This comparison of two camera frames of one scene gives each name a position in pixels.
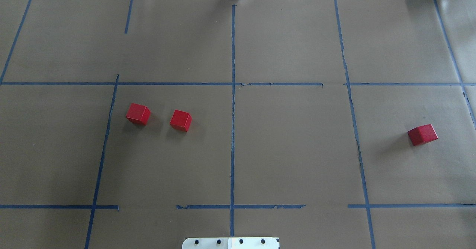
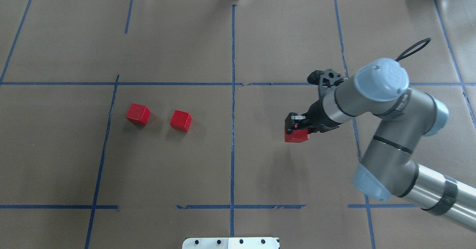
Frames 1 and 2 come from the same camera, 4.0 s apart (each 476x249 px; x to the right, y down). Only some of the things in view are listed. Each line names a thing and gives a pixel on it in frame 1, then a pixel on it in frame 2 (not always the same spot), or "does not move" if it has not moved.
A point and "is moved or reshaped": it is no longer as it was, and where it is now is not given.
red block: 138,113 does not move
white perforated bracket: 231,243 does not move
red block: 181,120 does not move
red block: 422,134 is moved or reshaped
